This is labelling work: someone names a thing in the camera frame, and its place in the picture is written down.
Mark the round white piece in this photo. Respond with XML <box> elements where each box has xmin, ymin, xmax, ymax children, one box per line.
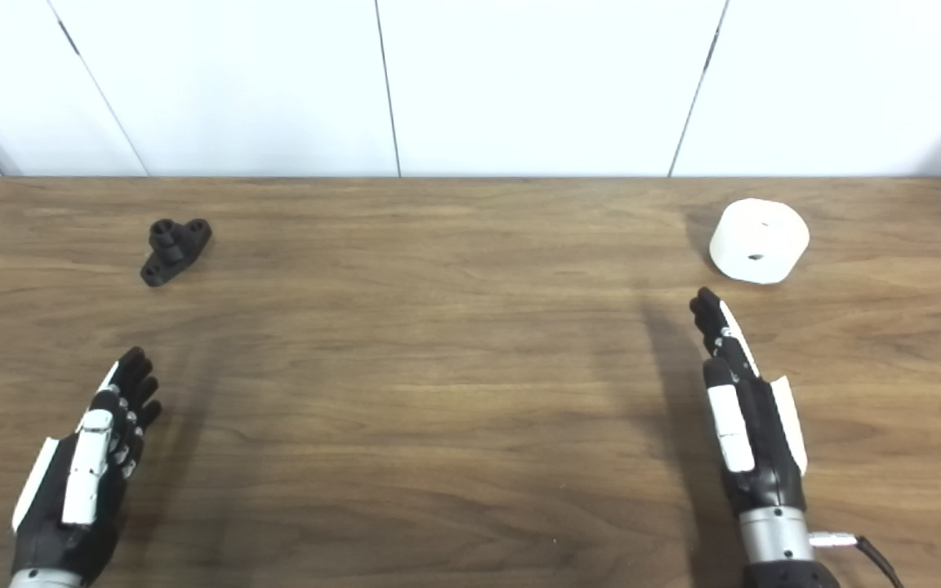
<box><xmin>709</xmin><ymin>198</ymin><xmax>811</xmax><ymax>285</ymax></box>

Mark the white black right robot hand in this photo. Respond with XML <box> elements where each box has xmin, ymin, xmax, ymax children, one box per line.
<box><xmin>689</xmin><ymin>287</ymin><xmax>809</xmax><ymax>517</ymax></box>

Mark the black flanged holder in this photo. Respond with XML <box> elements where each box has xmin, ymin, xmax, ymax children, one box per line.
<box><xmin>140</xmin><ymin>218</ymin><xmax>213</xmax><ymax>287</ymax></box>

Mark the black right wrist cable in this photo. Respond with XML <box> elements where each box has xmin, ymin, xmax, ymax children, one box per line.
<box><xmin>809</xmin><ymin>531</ymin><xmax>904</xmax><ymax>588</ymax></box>

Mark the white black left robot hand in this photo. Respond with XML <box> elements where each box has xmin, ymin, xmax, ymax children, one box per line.
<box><xmin>11</xmin><ymin>346</ymin><xmax>163</xmax><ymax>577</ymax></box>

